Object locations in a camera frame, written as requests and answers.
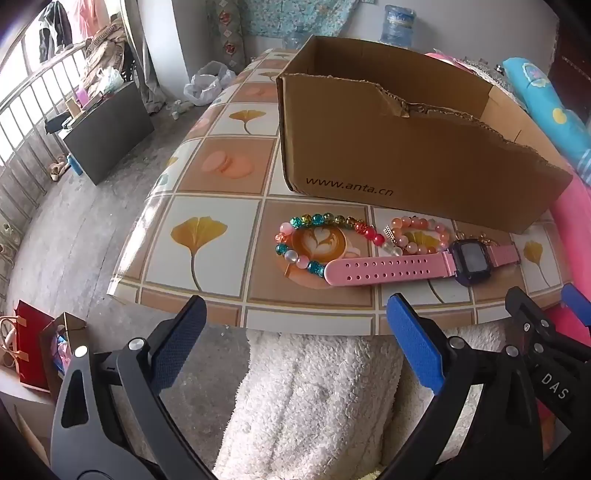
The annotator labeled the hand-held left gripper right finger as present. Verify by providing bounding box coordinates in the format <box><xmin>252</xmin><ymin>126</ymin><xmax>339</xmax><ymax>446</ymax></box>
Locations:
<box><xmin>379</xmin><ymin>293</ymin><xmax>555</xmax><ymax>480</ymax></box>

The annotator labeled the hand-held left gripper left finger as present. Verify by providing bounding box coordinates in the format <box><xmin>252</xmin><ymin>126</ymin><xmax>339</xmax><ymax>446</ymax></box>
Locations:
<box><xmin>50</xmin><ymin>294</ymin><xmax>218</xmax><ymax>480</ymax></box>

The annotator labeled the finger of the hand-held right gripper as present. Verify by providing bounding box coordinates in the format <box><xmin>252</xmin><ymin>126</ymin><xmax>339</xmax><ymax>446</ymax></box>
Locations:
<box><xmin>504</xmin><ymin>286</ymin><xmax>561</xmax><ymax>365</ymax></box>
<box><xmin>561</xmin><ymin>283</ymin><xmax>591</xmax><ymax>333</ymax></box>

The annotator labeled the pink strap smartwatch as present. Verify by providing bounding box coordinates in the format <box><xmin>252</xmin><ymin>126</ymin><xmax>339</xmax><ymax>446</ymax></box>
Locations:
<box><xmin>323</xmin><ymin>237</ymin><xmax>522</xmax><ymax>288</ymax></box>

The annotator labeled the pink bead bracelet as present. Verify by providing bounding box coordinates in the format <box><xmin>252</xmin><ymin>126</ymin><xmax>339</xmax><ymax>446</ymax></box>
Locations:
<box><xmin>379</xmin><ymin>217</ymin><xmax>451</xmax><ymax>257</ymax></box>

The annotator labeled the multicolour bead bracelet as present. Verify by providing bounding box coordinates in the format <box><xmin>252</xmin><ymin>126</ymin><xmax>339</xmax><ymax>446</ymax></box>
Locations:
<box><xmin>274</xmin><ymin>212</ymin><xmax>386</xmax><ymax>278</ymax></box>

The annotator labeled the brown cardboard box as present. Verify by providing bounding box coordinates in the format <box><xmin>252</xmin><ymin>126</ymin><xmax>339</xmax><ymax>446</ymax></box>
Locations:
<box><xmin>276</xmin><ymin>34</ymin><xmax>574</xmax><ymax>234</ymax></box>

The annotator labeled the white fluffy blanket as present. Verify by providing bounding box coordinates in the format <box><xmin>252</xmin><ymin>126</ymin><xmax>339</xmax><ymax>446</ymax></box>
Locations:
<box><xmin>210</xmin><ymin>318</ymin><xmax>509</xmax><ymax>480</ymax></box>

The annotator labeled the brown gift bag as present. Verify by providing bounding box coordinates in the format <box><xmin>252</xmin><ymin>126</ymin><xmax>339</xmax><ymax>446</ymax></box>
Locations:
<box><xmin>39</xmin><ymin>311</ymin><xmax>88</xmax><ymax>402</ymax></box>

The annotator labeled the red gift bag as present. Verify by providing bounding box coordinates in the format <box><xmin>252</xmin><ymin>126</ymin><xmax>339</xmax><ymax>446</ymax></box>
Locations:
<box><xmin>10</xmin><ymin>300</ymin><xmax>56</xmax><ymax>393</ymax></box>

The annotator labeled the blue cartoon pillow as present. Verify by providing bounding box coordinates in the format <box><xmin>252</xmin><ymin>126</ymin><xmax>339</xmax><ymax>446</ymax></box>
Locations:
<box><xmin>501</xmin><ymin>56</ymin><xmax>591</xmax><ymax>181</ymax></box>

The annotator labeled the pair of sandals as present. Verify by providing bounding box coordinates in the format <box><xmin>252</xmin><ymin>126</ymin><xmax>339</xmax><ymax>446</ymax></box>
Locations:
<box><xmin>48</xmin><ymin>154</ymin><xmax>70</xmax><ymax>182</ymax></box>

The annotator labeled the black cabinet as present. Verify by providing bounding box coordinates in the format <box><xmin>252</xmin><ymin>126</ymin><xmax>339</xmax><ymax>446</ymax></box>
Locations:
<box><xmin>62</xmin><ymin>82</ymin><xmax>155</xmax><ymax>186</ymax></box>

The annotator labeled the grey patterned blanket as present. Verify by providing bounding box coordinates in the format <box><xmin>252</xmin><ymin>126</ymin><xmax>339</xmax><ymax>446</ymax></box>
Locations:
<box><xmin>455</xmin><ymin>55</ymin><xmax>515</xmax><ymax>93</ymax></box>

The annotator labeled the white plastic bag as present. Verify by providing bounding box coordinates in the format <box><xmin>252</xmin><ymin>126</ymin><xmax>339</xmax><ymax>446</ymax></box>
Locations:
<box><xmin>184</xmin><ymin>60</ymin><xmax>237</xmax><ymax>107</ymax></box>

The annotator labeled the metal railing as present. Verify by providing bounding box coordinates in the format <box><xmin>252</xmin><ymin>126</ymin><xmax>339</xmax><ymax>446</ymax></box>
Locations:
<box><xmin>0</xmin><ymin>44</ymin><xmax>93</xmax><ymax>232</ymax></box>

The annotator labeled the grey hanging cloth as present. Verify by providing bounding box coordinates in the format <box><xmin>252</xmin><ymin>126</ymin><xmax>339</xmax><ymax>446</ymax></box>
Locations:
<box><xmin>136</xmin><ymin>28</ymin><xmax>167</xmax><ymax>116</ymax></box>

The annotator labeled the pile of clothes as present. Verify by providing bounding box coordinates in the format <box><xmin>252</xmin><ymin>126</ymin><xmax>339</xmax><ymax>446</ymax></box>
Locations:
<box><xmin>83</xmin><ymin>28</ymin><xmax>139</xmax><ymax>93</ymax></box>

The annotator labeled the grey patterned pillow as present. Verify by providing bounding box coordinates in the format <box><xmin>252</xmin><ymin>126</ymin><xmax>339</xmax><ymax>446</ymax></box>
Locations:
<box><xmin>217</xmin><ymin>0</ymin><xmax>250</xmax><ymax>75</ymax></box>

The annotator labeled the blue water jug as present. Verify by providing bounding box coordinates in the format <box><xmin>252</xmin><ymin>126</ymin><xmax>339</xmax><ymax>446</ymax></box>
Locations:
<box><xmin>379</xmin><ymin>4</ymin><xmax>417</xmax><ymax>47</ymax></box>

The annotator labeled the dark hanging jacket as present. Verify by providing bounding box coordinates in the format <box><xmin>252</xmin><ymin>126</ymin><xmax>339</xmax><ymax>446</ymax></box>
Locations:
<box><xmin>37</xmin><ymin>0</ymin><xmax>75</xmax><ymax>63</ymax></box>

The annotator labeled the pink hanging garment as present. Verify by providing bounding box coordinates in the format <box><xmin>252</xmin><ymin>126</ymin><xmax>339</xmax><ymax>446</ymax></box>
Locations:
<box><xmin>74</xmin><ymin>0</ymin><xmax>109</xmax><ymax>33</ymax></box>

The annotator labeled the teal floral cloth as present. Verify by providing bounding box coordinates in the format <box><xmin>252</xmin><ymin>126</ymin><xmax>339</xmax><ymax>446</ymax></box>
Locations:
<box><xmin>205</xmin><ymin>0</ymin><xmax>361</xmax><ymax>38</ymax></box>

